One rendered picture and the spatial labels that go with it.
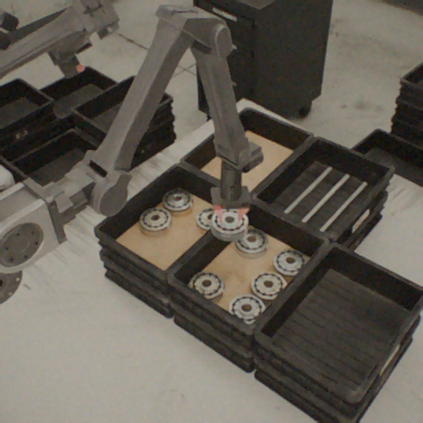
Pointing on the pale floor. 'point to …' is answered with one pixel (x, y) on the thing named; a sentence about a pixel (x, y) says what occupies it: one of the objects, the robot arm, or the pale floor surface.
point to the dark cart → (273, 51)
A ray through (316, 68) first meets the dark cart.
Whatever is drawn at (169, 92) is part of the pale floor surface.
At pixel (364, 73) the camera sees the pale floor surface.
